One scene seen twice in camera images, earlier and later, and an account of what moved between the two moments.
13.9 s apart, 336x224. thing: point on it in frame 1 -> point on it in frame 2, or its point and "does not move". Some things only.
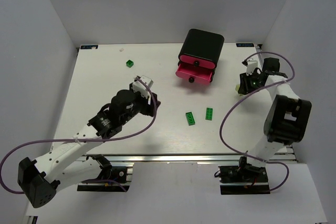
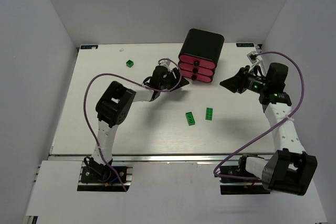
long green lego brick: [190, 118] does not move
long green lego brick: [209, 114] does not move
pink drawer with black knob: [198, 62] does not move
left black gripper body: [153, 102] -> [173, 79]
